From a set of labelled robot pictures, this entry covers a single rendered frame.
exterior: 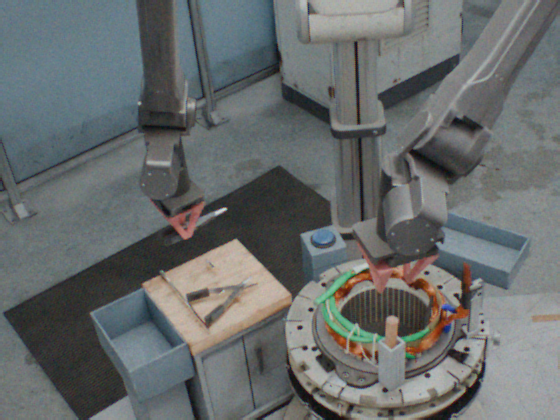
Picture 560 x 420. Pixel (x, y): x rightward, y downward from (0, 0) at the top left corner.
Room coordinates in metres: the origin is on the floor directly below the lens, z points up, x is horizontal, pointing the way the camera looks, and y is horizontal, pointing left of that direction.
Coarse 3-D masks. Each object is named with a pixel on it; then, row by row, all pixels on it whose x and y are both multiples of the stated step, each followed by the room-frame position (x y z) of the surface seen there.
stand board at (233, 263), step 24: (192, 264) 1.13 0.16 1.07; (216, 264) 1.13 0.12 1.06; (240, 264) 1.12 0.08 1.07; (168, 288) 1.08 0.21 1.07; (192, 288) 1.07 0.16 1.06; (264, 288) 1.05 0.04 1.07; (168, 312) 1.02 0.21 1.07; (240, 312) 1.00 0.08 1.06; (264, 312) 1.00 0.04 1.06; (192, 336) 0.95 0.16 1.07; (216, 336) 0.95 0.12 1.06
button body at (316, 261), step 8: (312, 232) 1.22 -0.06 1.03; (336, 232) 1.21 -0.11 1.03; (304, 240) 1.20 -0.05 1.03; (336, 240) 1.19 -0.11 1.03; (304, 248) 1.20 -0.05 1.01; (312, 248) 1.18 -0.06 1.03; (328, 248) 1.17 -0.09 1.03; (336, 248) 1.17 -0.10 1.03; (344, 248) 1.17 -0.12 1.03; (304, 256) 1.21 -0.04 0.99; (312, 256) 1.15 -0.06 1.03; (320, 256) 1.16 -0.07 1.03; (328, 256) 1.16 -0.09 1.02; (336, 256) 1.17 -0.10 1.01; (344, 256) 1.17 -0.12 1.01; (304, 264) 1.21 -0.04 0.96; (312, 264) 1.16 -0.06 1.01; (320, 264) 1.16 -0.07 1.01; (328, 264) 1.16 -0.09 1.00; (336, 264) 1.17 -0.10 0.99; (304, 272) 1.22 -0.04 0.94; (312, 272) 1.16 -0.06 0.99; (320, 272) 1.16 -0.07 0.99; (312, 280) 1.16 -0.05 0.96; (320, 280) 1.16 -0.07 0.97
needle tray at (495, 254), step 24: (456, 216) 1.19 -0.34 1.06; (456, 240) 1.16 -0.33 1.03; (480, 240) 1.15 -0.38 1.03; (504, 240) 1.13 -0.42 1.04; (528, 240) 1.09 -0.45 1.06; (432, 264) 1.11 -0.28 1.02; (456, 264) 1.08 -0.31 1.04; (480, 264) 1.05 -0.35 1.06; (504, 264) 1.08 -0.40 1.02; (504, 288) 1.02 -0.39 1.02
